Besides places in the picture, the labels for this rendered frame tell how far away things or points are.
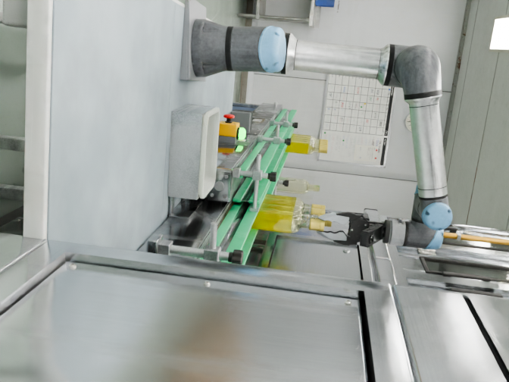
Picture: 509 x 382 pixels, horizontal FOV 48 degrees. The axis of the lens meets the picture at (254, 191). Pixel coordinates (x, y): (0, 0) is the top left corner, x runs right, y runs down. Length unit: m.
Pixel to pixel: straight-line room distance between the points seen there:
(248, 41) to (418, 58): 0.44
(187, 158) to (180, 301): 0.78
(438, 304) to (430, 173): 0.83
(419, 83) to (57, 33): 0.95
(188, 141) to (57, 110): 0.63
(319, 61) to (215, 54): 0.31
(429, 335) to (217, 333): 0.23
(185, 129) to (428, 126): 0.62
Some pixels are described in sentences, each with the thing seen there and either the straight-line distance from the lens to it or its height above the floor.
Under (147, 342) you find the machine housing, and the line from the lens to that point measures 0.62.
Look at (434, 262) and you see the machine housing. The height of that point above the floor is 1.56.
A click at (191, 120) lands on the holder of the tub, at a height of 0.80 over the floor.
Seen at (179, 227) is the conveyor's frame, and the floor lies 0.80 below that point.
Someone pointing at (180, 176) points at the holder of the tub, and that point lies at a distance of 1.46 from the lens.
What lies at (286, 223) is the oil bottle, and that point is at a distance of 1.69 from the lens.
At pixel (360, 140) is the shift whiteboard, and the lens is 7.65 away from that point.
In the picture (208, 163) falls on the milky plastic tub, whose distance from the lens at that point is 1.60.
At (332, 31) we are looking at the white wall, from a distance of 7.55.
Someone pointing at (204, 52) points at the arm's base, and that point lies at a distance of 1.51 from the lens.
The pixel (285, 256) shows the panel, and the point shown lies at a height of 1.06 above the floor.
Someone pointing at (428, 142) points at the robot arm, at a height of 1.40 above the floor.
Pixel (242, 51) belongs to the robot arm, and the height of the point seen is 0.90.
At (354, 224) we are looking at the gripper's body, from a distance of 1.71.
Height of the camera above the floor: 1.12
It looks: 6 degrees down
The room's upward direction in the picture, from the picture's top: 97 degrees clockwise
